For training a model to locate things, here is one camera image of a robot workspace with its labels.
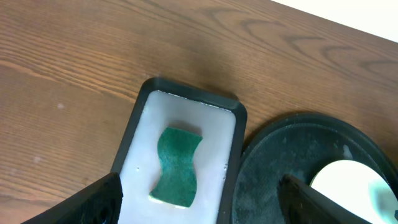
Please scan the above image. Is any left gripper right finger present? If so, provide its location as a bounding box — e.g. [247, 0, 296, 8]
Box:
[278, 175, 367, 224]

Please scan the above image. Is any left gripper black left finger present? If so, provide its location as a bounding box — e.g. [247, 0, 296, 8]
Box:
[23, 172, 123, 224]

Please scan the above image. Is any light green plate front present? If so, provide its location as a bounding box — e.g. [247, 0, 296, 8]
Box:
[310, 160, 397, 224]

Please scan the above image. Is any green yellow sponge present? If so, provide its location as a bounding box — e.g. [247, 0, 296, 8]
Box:
[149, 127, 203, 208]

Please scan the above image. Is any black round tray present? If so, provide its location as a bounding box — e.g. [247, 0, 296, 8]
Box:
[231, 113, 397, 223]

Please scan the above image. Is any black rectangular tray grey mat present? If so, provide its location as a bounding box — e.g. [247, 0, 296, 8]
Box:
[111, 78, 248, 223]

